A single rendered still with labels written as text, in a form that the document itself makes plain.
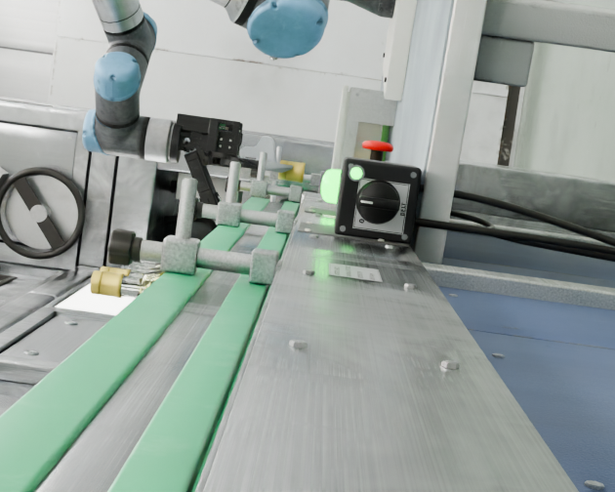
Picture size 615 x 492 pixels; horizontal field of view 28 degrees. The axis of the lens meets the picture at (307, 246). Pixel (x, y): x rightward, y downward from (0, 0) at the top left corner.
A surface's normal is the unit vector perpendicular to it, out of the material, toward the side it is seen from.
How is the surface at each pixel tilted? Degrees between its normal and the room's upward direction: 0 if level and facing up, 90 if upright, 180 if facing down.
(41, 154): 90
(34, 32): 90
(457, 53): 90
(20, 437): 90
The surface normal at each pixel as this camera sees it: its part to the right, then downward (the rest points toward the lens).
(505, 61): -0.05, 0.32
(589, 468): 0.14, -0.99
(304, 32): 0.02, 0.76
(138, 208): -0.02, 0.10
